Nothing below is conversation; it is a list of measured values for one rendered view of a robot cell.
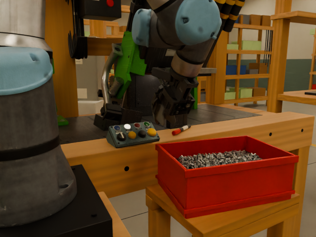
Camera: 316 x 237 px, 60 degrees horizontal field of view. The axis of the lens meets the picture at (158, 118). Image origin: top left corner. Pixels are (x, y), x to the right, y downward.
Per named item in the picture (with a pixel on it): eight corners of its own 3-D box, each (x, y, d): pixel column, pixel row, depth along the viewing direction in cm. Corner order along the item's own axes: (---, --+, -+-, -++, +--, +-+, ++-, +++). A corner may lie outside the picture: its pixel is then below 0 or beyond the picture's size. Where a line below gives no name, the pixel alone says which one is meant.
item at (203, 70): (216, 76, 103) (217, 67, 102) (181, 77, 94) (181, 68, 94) (161, 72, 135) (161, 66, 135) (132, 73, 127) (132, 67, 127)
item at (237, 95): (271, 106, 727) (279, 15, 681) (197, 114, 610) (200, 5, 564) (255, 103, 774) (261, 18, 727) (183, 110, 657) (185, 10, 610)
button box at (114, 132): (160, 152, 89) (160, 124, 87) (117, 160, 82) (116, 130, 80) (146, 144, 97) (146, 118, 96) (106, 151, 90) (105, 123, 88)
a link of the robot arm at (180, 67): (170, 47, 68) (196, 47, 72) (164, 62, 71) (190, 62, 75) (185, 65, 63) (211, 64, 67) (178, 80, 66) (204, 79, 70)
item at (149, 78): (183, 112, 140) (185, 43, 133) (129, 118, 125) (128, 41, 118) (164, 106, 156) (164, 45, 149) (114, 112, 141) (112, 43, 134)
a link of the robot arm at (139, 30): (148, -1, 50) (200, 10, 55) (130, 10, 61) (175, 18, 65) (145, 43, 52) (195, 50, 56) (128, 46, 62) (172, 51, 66)
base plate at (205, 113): (262, 118, 134) (263, 114, 133) (6, 158, 79) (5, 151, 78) (206, 106, 169) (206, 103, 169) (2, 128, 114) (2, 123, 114)
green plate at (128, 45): (143, 88, 107) (154, 35, 106) (124, 83, 103) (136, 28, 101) (130, 86, 117) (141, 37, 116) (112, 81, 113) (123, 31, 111)
